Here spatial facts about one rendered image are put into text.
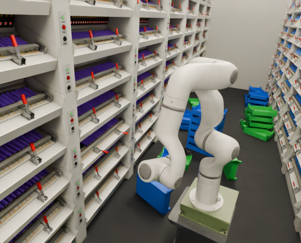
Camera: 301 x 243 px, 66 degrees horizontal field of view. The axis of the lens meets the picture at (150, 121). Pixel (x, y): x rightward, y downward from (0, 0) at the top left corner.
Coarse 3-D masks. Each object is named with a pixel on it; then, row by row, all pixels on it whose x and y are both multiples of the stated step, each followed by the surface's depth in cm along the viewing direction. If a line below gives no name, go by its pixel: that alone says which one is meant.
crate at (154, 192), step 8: (136, 184) 181; (144, 184) 172; (152, 184) 165; (160, 184) 165; (136, 192) 184; (144, 192) 175; (152, 192) 168; (160, 192) 161; (168, 192) 159; (152, 200) 170; (160, 200) 163; (168, 200) 163; (160, 208) 165; (168, 208) 167
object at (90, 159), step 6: (120, 114) 175; (120, 120) 175; (126, 120) 175; (120, 126) 171; (126, 126) 174; (108, 138) 155; (114, 138) 157; (102, 144) 148; (108, 144) 150; (90, 156) 135; (96, 156) 137; (84, 162) 130; (90, 162) 132; (84, 168) 127
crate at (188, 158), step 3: (162, 150) 234; (162, 153) 236; (159, 156) 220; (186, 156) 230; (189, 156) 229; (186, 159) 231; (189, 159) 228; (186, 162) 226; (189, 162) 218; (186, 165) 211; (186, 168) 212; (186, 171) 213
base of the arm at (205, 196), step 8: (200, 176) 121; (200, 184) 123; (208, 184) 119; (216, 184) 120; (192, 192) 134; (200, 192) 124; (208, 192) 121; (216, 192) 123; (192, 200) 128; (200, 200) 126; (208, 200) 123; (216, 200) 126; (200, 208) 123; (208, 208) 123; (216, 208) 123
